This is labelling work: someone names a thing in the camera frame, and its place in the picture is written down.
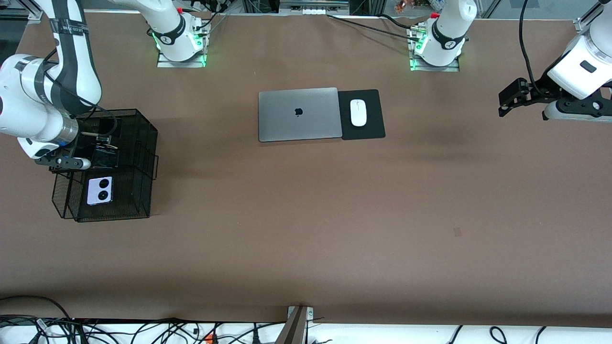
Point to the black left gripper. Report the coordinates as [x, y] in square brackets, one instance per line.
[539, 91]

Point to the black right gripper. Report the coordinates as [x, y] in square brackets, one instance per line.
[93, 139]

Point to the black slab smartphone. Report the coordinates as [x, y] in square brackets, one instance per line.
[106, 160]

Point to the lilac flip phone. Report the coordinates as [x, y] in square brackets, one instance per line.
[99, 190]

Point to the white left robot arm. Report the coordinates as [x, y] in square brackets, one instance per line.
[447, 33]

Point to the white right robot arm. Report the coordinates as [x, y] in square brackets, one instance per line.
[28, 105]

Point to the black mouse pad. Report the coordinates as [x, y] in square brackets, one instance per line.
[373, 129]

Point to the white computer mouse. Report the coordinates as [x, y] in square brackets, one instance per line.
[358, 114]

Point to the silver closed laptop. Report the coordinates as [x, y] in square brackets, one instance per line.
[287, 124]

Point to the white power strip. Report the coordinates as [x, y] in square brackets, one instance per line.
[313, 8]

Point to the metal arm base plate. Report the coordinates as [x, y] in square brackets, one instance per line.
[452, 69]
[165, 64]

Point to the aluminium frame profile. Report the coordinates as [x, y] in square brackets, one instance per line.
[584, 21]
[33, 15]

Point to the grey metal camera post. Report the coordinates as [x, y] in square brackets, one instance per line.
[294, 329]

